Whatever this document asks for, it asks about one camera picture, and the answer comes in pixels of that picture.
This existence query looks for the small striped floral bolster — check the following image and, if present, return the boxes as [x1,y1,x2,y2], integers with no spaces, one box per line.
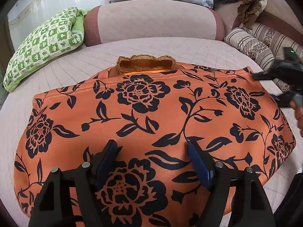
[223,28,276,70]

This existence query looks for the person's right hand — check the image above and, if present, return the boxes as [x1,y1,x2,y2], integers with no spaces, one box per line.
[290,99,303,132]

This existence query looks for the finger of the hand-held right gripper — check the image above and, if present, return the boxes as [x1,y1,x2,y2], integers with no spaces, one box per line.
[252,60,303,82]
[270,91,301,108]

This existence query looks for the green patterned pillow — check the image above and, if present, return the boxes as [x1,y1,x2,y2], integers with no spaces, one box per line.
[3,7,91,93]

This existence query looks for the pink round bolster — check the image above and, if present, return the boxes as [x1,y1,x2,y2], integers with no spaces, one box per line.
[83,0,225,47]

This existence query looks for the pink sofa backrest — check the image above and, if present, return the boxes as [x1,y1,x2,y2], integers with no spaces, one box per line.
[214,0,303,43]

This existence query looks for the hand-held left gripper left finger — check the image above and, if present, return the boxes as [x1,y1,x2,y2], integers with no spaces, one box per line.
[28,139,123,227]

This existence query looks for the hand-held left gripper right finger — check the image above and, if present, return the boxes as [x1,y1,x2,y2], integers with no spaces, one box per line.
[187,141,276,227]

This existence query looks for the large striped floral cushion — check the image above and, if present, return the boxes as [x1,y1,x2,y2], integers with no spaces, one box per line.
[244,22,303,93]

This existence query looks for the orange black floral shirt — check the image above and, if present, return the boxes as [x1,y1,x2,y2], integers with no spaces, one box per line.
[13,55,297,227]

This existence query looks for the brown ruffled cloth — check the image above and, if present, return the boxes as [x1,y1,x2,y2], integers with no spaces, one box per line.
[237,0,273,30]

